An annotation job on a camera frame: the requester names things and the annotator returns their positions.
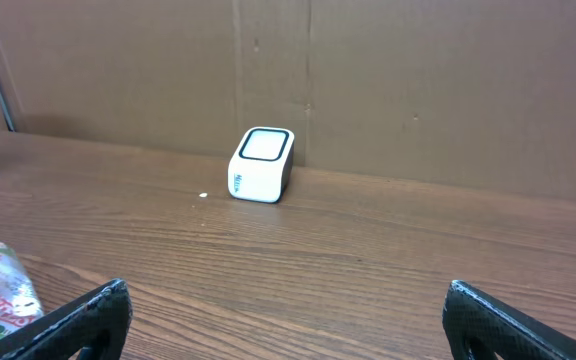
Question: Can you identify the white barcode scanner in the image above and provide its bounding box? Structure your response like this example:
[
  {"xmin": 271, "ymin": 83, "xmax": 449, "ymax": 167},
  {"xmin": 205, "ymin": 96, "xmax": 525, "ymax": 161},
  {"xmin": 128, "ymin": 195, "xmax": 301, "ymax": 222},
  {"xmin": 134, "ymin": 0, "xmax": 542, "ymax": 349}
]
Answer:
[{"xmin": 227, "ymin": 127, "xmax": 295, "ymax": 203}]

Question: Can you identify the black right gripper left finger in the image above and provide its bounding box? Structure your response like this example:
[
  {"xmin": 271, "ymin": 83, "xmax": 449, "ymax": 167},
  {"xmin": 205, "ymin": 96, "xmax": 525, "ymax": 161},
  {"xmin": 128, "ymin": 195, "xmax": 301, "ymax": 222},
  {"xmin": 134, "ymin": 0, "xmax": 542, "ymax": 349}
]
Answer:
[{"xmin": 0, "ymin": 278, "xmax": 132, "ymax": 360}]

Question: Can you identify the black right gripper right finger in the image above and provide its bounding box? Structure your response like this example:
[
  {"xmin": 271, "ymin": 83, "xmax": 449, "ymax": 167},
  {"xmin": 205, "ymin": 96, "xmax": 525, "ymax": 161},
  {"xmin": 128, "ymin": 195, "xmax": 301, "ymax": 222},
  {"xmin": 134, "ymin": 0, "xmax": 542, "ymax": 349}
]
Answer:
[{"xmin": 442, "ymin": 280, "xmax": 576, "ymax": 360}]

